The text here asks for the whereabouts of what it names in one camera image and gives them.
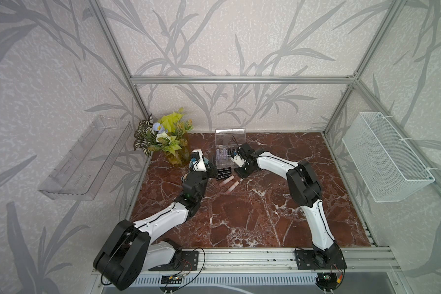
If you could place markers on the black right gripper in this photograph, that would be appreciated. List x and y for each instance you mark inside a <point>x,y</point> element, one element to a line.
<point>243,176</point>

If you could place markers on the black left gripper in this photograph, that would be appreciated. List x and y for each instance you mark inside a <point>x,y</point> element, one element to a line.
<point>211,171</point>

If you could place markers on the clear acrylic lipstick organizer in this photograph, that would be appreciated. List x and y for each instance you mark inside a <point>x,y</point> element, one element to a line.
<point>228,138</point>

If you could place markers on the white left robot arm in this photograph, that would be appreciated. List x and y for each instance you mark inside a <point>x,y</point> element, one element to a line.
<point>130,249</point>

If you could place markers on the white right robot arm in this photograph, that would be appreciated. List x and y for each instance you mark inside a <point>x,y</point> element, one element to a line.
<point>306,191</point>

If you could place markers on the artificial flower plant vase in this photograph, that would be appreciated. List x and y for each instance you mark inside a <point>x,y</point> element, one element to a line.
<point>168,135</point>

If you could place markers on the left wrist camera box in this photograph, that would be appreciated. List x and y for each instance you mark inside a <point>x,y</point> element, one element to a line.
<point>197,162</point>

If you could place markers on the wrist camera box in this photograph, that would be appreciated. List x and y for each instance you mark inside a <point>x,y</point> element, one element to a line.
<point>238,158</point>
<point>197,162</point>

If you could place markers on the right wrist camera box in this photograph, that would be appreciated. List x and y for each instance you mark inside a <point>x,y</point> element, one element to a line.
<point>238,158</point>

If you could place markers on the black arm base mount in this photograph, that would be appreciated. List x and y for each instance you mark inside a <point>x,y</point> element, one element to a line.
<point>182,261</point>

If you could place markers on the aluminium front rail frame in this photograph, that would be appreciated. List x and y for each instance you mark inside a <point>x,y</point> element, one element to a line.
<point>370,270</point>

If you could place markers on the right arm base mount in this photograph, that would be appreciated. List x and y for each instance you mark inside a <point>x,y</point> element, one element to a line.
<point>309,259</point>

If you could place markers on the clear acrylic wall shelf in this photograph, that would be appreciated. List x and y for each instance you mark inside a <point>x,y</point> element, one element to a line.
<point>81,173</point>

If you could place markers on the white wire mesh basket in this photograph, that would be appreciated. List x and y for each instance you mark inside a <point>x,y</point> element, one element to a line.
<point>390,168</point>

